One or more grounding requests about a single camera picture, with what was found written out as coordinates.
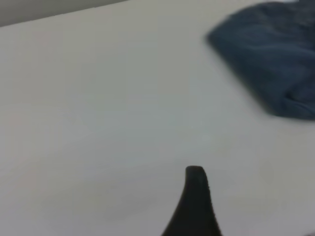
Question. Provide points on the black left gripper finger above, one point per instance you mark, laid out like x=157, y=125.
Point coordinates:
x=194, y=209

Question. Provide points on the blue denim shorts basketball print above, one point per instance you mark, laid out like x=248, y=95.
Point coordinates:
x=270, y=56

